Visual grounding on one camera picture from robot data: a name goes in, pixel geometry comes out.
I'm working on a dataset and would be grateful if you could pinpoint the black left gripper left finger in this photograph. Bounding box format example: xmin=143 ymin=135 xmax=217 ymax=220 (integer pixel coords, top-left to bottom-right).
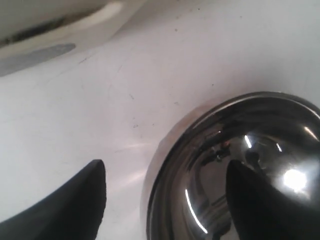
xmin=0 ymin=159 xmax=107 ymax=240

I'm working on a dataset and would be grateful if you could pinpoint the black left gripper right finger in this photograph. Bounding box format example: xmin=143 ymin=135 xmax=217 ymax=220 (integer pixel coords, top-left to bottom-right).
xmin=225 ymin=160 xmax=320 ymax=240

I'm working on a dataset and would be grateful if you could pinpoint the stainless steel bowl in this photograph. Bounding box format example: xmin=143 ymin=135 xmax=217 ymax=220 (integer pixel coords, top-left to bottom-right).
xmin=140 ymin=92 xmax=320 ymax=240

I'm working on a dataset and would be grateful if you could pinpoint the cream bin with circle mark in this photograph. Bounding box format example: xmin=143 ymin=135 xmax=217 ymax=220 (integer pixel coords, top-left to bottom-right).
xmin=0 ymin=0 xmax=145 ymax=77

